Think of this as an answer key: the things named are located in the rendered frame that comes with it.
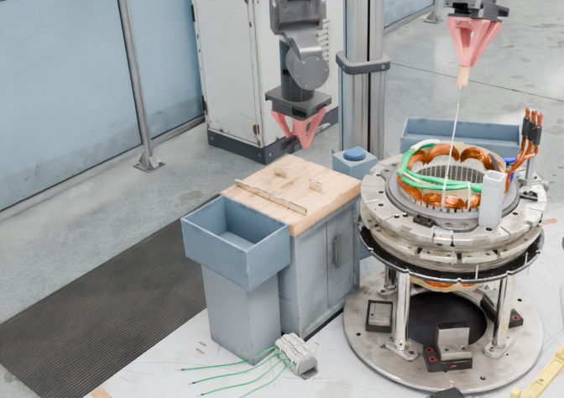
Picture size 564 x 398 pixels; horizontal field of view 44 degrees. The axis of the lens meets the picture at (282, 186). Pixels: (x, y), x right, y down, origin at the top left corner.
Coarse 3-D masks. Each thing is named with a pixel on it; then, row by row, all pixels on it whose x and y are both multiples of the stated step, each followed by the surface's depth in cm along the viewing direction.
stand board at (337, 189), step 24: (264, 168) 141; (288, 168) 141; (312, 168) 140; (240, 192) 133; (288, 192) 132; (312, 192) 132; (336, 192) 131; (360, 192) 135; (288, 216) 125; (312, 216) 125
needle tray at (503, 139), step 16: (416, 128) 159; (432, 128) 158; (448, 128) 157; (464, 128) 156; (480, 128) 155; (496, 128) 154; (512, 128) 153; (400, 144) 151; (480, 144) 146; (496, 144) 145; (512, 144) 153
